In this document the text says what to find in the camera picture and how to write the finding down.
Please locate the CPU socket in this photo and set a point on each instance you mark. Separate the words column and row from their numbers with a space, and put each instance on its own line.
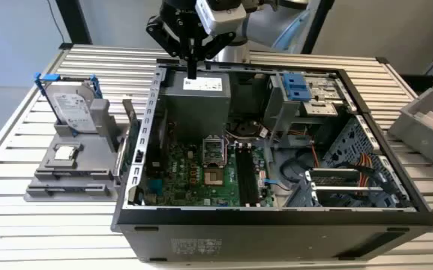
column 214, row 177

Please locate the black frame post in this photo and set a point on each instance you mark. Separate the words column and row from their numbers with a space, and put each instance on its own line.
column 73, row 19
column 314, row 25

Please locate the pale grey block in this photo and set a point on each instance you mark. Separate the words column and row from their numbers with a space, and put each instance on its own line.
column 427, row 118

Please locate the grey metal drive cage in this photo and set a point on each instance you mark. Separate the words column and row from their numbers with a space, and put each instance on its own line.
column 280, row 112

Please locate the black graphics card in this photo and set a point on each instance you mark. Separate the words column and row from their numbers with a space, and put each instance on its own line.
column 133, row 146

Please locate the metal disk bay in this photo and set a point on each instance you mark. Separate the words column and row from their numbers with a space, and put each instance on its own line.
column 335, row 173

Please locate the black RAM slot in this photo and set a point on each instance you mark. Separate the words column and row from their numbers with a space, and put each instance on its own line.
column 241, row 174
column 253, row 174

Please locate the dark RAM stick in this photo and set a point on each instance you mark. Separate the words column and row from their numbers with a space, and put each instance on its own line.
column 69, row 190
column 73, row 176

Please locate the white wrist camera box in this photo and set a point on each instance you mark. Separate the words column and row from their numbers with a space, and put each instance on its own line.
column 220, row 17

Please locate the grey parts rack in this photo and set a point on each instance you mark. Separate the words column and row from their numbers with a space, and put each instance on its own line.
column 88, row 157

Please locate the blue disk carrier clip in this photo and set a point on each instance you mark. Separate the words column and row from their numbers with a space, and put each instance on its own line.
column 295, row 87

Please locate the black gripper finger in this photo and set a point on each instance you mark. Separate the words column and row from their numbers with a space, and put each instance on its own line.
column 216, row 45
column 166, row 39

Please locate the round black speaker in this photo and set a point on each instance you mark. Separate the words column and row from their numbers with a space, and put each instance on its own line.
column 245, row 130

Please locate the grey power supply unit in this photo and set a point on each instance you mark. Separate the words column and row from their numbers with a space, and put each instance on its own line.
column 197, row 112

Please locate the blue disk carrier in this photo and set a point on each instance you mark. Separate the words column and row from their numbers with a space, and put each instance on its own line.
column 49, row 77

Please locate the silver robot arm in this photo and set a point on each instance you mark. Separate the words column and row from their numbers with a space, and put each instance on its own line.
column 234, row 53

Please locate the silver CPU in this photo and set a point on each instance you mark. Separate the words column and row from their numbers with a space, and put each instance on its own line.
column 65, row 153

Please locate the black open PC case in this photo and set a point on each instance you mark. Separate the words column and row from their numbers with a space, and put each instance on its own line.
column 238, row 244

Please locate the silver hard disk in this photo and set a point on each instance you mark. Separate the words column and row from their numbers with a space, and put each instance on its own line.
column 70, row 109

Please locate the green motherboard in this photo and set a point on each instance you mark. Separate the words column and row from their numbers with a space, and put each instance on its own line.
column 185, row 185

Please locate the grey plastic bin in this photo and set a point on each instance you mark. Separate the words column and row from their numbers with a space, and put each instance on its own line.
column 418, row 140

